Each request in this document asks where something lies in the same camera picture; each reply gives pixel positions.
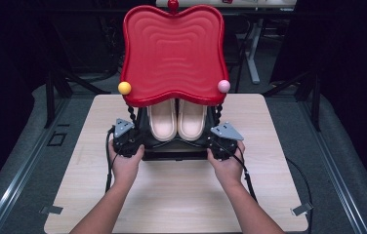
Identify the white desk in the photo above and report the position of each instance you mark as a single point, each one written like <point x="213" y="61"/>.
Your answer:
<point x="253" y="48"/>

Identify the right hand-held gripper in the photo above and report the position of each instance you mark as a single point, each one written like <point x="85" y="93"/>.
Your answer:
<point x="225" y="146"/>

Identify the cream clog shoe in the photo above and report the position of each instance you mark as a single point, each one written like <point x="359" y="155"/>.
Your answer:
<point x="162" y="122"/>
<point x="191" y="122"/>

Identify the grey metal table bracket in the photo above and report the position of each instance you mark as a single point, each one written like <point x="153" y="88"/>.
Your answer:
<point x="51" y="210"/>
<point x="302" y="208"/>

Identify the person's left hand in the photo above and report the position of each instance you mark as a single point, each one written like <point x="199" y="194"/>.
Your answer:
<point x="126" y="169"/>

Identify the red and black shoe rack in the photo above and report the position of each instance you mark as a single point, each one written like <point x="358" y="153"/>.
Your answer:
<point x="171" y="48"/>

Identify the person's right hand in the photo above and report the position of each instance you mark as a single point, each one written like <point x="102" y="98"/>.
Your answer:
<point x="228" y="170"/>

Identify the grey metal floor rail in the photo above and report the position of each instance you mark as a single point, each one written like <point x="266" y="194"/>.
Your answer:
<point x="337" y="182"/>
<point x="19" y="182"/>

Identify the black metal stand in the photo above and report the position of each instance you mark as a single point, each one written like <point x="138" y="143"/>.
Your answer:
<point x="315" y="104"/>
<point x="49" y="97"/>

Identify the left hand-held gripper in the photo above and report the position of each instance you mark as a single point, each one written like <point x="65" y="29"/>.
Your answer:
<point x="124" y="143"/>

